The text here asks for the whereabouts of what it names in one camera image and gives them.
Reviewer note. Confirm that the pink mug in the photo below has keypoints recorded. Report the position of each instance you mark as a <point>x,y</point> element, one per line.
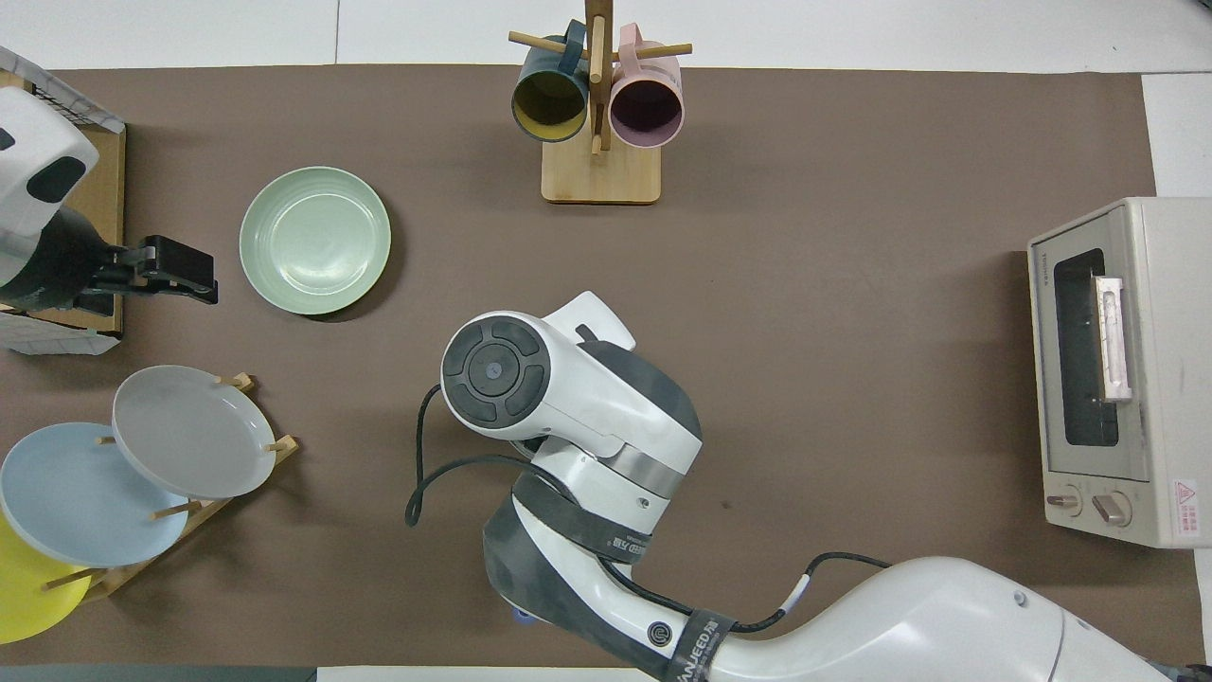
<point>646,109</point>

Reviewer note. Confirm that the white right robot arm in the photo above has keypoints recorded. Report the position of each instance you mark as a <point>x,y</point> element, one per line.
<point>587,398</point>

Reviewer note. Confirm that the light blue plate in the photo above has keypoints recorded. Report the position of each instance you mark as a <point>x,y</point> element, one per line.
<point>76,502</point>

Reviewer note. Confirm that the yellow plate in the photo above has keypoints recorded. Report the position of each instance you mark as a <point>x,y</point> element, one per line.
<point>28,597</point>

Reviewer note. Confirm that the green plate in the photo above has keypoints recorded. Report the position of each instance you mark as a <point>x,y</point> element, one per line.
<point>314,242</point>

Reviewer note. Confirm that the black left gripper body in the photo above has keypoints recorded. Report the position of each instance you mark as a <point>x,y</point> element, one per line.
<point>57,265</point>

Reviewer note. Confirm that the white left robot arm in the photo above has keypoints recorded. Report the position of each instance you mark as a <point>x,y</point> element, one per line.
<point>33,161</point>

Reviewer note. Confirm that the wooden mug tree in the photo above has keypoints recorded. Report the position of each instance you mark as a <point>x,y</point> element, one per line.
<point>601,175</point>

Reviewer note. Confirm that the wooden shelf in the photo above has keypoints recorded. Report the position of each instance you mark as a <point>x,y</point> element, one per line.
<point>104,189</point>

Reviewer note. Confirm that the wooden plate rack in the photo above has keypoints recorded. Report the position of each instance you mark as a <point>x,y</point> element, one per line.
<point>189,521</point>

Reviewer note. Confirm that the white toaster oven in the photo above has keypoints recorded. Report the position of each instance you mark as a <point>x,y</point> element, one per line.
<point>1127,369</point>

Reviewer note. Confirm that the dark teal mug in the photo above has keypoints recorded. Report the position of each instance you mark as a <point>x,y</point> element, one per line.
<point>549,104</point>

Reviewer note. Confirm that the grey plate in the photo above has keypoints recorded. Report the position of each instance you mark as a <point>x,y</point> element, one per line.
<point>189,431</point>

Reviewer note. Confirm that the brown table mat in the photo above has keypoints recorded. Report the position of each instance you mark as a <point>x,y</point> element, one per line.
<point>833,284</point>

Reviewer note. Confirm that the grey patterned cloth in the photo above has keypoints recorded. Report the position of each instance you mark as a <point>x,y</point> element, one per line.
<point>57,336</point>

